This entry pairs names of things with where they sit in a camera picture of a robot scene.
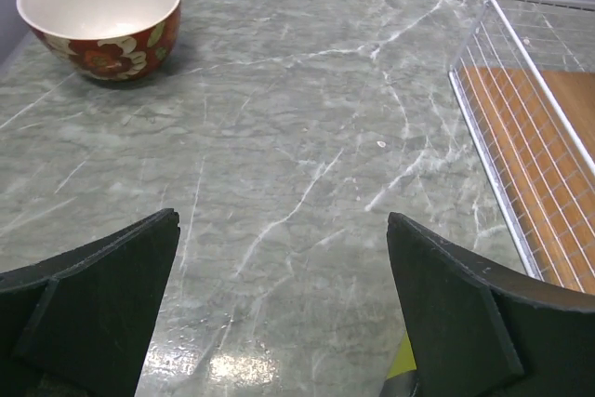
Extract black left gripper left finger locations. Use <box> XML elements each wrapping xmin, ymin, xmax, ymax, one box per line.
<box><xmin>1</xmin><ymin>208</ymin><xmax>179</xmax><ymax>396</ymax></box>

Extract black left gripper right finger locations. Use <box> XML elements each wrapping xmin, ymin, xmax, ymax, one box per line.
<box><xmin>386</xmin><ymin>213</ymin><xmax>594</xmax><ymax>396</ymax></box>

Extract white wire wooden shelf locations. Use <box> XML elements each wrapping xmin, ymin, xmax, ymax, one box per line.
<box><xmin>448</xmin><ymin>0</ymin><xmax>594</xmax><ymax>294</ymax></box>

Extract red floral ceramic bowl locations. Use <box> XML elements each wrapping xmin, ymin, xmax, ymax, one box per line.
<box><xmin>16</xmin><ymin>0</ymin><xmax>182</xmax><ymax>82</ymax></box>

